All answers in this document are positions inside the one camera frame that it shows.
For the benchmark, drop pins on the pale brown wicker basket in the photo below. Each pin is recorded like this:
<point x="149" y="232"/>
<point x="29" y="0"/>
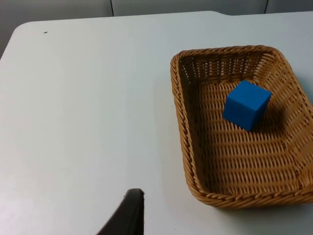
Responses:
<point x="220" y="161"/>

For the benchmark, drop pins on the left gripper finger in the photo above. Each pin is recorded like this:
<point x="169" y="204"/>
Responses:
<point x="129" y="215"/>

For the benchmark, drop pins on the blue cube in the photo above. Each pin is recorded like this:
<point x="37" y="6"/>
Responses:
<point x="244" y="107"/>

